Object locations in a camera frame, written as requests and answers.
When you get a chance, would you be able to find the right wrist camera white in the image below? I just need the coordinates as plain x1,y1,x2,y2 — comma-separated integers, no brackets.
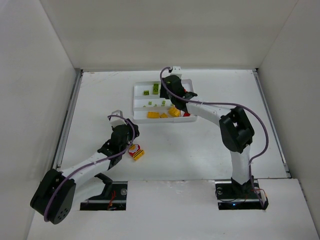
168,66,182,76

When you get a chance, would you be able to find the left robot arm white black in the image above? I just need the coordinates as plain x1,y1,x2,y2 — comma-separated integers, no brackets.
30,118,140,225

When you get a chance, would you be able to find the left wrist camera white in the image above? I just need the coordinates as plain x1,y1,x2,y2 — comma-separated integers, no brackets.
108,110,126,128

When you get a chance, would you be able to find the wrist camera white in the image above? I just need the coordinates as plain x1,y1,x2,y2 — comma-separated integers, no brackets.
168,66,182,76
108,110,126,128

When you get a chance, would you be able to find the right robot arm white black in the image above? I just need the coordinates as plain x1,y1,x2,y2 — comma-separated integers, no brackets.
160,75,255,194

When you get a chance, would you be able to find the small yellow lego brick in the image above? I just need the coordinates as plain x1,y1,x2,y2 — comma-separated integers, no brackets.
159,113,168,118

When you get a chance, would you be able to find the green square lego brick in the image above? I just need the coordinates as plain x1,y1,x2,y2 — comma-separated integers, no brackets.
143,90,150,96

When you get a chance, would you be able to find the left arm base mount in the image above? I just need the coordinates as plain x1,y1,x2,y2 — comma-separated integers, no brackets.
79,173,128,211

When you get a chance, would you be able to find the right aluminium rail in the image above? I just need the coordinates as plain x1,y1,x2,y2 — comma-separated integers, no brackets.
252,68,287,164

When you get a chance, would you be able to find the yellow lego brick large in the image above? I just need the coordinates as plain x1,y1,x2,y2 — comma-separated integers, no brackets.
168,106,181,118

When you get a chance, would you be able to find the left aluminium rail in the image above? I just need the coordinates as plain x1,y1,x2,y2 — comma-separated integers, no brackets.
48,68,84,170

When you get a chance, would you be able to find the red white flower lego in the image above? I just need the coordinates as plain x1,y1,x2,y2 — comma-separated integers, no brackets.
128,144,141,157

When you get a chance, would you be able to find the aluminium rail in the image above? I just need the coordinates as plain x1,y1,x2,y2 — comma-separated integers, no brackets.
48,68,84,170
252,68,287,164

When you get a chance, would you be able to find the red lego brick large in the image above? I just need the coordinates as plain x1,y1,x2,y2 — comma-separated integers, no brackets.
183,112,191,117

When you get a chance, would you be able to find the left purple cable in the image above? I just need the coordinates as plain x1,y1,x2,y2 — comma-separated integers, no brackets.
43,114,137,223

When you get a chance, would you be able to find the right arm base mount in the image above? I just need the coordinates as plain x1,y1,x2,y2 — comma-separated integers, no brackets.
215,180,269,211

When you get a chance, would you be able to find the white divided sorting tray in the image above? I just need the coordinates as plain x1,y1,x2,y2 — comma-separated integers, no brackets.
132,81,198,124

